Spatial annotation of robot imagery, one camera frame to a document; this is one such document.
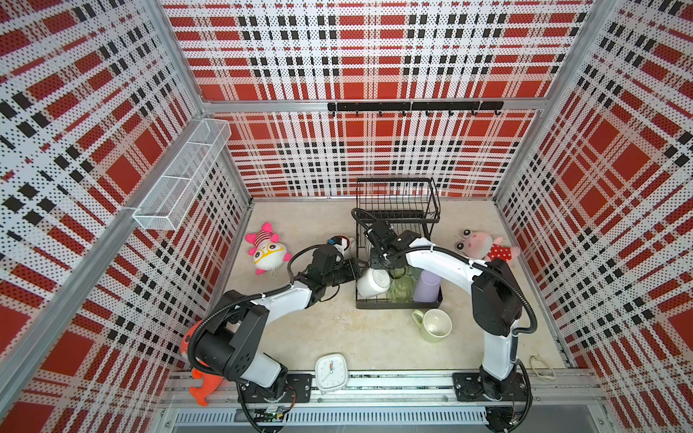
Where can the white ceramic mug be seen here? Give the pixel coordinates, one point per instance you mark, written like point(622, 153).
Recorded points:
point(373, 283)

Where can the white square alarm clock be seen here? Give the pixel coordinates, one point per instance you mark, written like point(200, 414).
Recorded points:
point(331, 373)

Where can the white mug red inside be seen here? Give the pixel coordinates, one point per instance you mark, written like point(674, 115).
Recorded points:
point(351, 249)

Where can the pink pig plush red dress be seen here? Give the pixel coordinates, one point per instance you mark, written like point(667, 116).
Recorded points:
point(480, 245)

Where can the green transparent glass mug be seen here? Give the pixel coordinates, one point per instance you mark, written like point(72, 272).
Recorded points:
point(401, 289)

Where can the light green ceramic mug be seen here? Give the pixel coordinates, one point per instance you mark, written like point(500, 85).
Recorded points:
point(434, 325)

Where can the black wire dish rack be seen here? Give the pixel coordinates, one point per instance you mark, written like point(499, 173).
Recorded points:
point(405, 203)

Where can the beige rubber band loop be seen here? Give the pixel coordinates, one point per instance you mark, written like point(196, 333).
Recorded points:
point(541, 369)

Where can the pink white owl plush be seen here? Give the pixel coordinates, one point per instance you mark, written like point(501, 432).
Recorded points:
point(267, 250)

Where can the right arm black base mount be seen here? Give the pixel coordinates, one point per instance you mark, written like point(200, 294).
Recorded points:
point(482, 387)

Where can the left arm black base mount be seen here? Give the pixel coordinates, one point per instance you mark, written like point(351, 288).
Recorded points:
point(293, 387)

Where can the lilac plastic cup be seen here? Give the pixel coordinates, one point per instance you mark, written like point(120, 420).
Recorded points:
point(427, 288)

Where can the red monster plush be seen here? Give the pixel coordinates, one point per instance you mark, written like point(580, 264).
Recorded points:
point(210, 383)

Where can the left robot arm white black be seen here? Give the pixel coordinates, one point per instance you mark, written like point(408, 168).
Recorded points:
point(226, 342)

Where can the black wall hook rail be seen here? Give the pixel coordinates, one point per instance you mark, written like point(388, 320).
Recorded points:
point(411, 106)

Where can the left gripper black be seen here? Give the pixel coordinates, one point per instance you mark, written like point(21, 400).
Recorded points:
point(352, 268)

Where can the white wire wall basket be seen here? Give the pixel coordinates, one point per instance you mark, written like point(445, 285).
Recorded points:
point(168, 202)

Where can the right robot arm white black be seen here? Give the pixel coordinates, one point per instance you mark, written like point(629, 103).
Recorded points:
point(499, 306)

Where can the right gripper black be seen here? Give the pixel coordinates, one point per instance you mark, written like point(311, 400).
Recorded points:
point(373, 258)

